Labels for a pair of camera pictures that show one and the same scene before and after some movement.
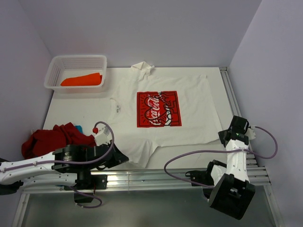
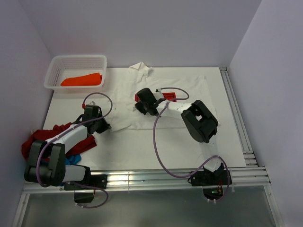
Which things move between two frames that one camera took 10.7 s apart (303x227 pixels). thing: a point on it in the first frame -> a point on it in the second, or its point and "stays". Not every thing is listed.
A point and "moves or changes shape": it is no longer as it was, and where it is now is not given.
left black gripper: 119,158 -> 105,126
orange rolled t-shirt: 94,79 stays
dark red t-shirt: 40,142 stays
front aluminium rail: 149,178 stays
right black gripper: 221,134 -> 139,106
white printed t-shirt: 147,110 moves or changes shape
